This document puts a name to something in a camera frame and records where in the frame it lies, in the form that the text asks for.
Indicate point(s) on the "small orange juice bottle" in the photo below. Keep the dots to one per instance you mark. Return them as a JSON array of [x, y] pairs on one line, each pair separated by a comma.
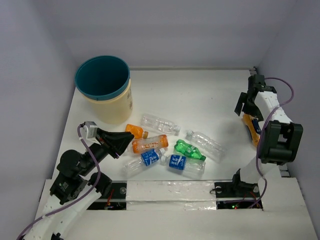
[[137, 131]]

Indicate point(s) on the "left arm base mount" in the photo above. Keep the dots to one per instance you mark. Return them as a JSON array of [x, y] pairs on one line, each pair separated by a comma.
[[114, 200]]

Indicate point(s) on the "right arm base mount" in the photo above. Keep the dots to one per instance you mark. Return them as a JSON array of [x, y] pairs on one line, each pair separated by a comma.
[[232, 197]]

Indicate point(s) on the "yellow label clear bottle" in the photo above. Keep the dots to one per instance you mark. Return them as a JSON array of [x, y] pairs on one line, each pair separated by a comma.
[[253, 127]]

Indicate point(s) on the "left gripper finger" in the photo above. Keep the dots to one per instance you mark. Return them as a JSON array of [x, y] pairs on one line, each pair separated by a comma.
[[116, 148], [114, 137]]

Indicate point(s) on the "blue label bottle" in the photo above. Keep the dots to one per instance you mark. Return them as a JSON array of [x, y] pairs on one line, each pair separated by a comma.
[[142, 163], [181, 165]]

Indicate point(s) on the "clear bottle white cap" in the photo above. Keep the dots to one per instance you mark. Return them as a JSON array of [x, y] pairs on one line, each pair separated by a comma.
[[210, 147]]

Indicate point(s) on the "aluminium rail right edge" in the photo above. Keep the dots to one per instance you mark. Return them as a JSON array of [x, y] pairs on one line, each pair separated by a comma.
[[253, 71]]

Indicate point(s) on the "orange label tea bottle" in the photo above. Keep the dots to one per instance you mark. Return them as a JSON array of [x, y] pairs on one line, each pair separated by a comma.
[[156, 142]]

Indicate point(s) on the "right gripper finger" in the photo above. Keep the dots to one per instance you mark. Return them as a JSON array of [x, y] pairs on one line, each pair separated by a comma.
[[240, 103], [250, 108]]

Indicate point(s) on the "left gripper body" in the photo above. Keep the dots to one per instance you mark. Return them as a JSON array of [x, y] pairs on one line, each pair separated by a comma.
[[104, 142]]

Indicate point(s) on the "green plastic soda bottle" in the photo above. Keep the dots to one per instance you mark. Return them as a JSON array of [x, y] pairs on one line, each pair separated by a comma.
[[188, 150]]

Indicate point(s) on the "teal and cream bin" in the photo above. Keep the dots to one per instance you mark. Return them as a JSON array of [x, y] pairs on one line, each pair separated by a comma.
[[105, 82]]

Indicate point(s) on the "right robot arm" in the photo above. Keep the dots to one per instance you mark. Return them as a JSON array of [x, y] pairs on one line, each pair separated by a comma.
[[277, 136]]

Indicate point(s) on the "clear crushed plastic bottle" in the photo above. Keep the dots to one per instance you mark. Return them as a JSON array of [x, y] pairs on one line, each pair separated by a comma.
[[160, 124]]

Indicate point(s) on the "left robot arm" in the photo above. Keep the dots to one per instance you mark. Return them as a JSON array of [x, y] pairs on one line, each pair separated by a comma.
[[79, 182]]

